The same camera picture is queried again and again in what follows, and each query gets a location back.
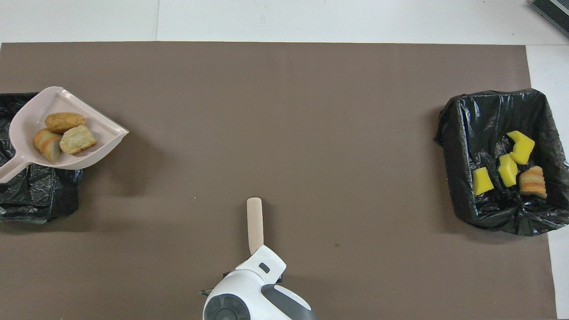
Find beige brush black bristles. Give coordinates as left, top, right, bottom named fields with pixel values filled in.
left=247, top=197, right=264, bottom=256

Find pale greenish foam chunk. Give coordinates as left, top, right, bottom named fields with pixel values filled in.
left=60, top=125, right=97, bottom=155

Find yellow sponge piece green-backed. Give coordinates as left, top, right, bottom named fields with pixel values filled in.
left=498, top=154, right=519, bottom=188

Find black bag lined bin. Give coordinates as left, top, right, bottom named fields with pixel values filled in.
left=0, top=92, right=85, bottom=224
left=435, top=89, right=569, bottom=236

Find notched yellow sponge piece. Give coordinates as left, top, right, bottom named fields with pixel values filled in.
left=507, top=130, right=536, bottom=165

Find dark grey ribbed object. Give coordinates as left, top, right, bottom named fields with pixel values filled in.
left=531, top=0, right=569, bottom=37

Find beige orange striped foam chunk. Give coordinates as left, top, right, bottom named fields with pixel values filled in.
left=519, top=166, right=548, bottom=199

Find beige plastic dustpan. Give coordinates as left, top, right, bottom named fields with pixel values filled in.
left=0, top=86, right=130, bottom=184

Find pale yellow foam chunk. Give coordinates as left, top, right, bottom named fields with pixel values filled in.
left=33, top=128, right=63, bottom=163

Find orange-brown oval foam piece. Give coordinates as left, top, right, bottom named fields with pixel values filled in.
left=45, top=112, right=87, bottom=135

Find brown table mat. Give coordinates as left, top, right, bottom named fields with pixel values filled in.
left=0, top=42, right=557, bottom=320

